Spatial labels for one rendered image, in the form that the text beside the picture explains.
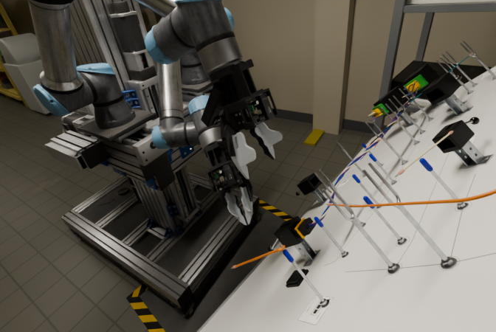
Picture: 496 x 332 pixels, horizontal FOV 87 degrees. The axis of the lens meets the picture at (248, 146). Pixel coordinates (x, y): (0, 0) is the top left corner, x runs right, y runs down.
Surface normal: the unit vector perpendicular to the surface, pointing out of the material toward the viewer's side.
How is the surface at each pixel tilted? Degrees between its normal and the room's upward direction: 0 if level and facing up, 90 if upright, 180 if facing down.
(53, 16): 120
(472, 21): 90
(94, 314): 0
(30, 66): 90
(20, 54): 80
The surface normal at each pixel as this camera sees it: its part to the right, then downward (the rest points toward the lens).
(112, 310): -0.11, -0.84
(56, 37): 0.44, 0.79
